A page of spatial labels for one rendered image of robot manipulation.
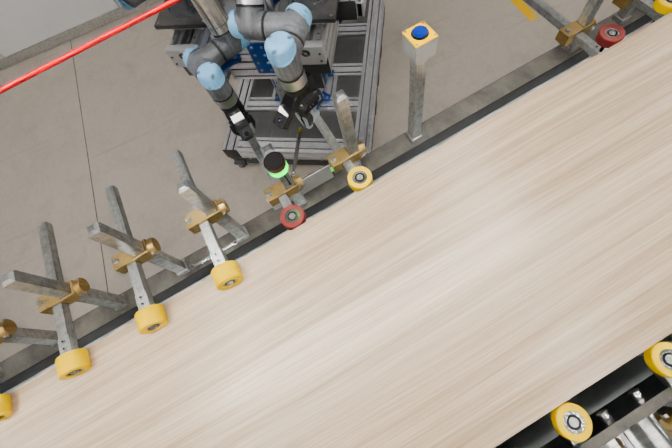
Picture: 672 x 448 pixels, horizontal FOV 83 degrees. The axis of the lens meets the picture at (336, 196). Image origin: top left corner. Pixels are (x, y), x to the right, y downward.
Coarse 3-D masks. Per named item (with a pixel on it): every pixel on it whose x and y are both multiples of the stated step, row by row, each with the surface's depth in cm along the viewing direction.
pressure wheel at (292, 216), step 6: (282, 210) 123; (288, 210) 123; (294, 210) 122; (300, 210) 122; (282, 216) 122; (288, 216) 122; (294, 216) 121; (300, 216) 121; (282, 222) 121; (288, 222) 121; (294, 222) 120; (300, 222) 120; (288, 228) 121; (294, 228) 121
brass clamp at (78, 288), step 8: (72, 280) 118; (80, 280) 118; (72, 288) 116; (80, 288) 117; (88, 288) 120; (40, 296) 117; (48, 296) 116; (64, 296) 116; (72, 296) 116; (80, 296) 117; (48, 304) 115; (56, 304) 116; (40, 312) 115; (48, 312) 117
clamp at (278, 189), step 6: (294, 180) 131; (300, 180) 131; (270, 186) 131; (276, 186) 131; (282, 186) 130; (294, 186) 130; (300, 186) 131; (264, 192) 130; (276, 192) 130; (282, 192) 129; (288, 192) 130; (294, 192) 133; (270, 198) 129; (276, 198) 130; (276, 204) 133
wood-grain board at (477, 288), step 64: (640, 64) 124; (512, 128) 122; (576, 128) 119; (640, 128) 116; (384, 192) 120; (448, 192) 117; (512, 192) 114; (576, 192) 111; (640, 192) 108; (256, 256) 118; (320, 256) 115; (384, 256) 112; (448, 256) 109; (512, 256) 107; (576, 256) 104; (640, 256) 102; (192, 320) 114; (256, 320) 111; (320, 320) 108; (384, 320) 105; (448, 320) 103; (512, 320) 100; (576, 320) 98; (640, 320) 96; (64, 384) 112; (128, 384) 109; (192, 384) 106; (256, 384) 104; (320, 384) 101; (384, 384) 99; (448, 384) 97; (512, 384) 95; (576, 384) 93
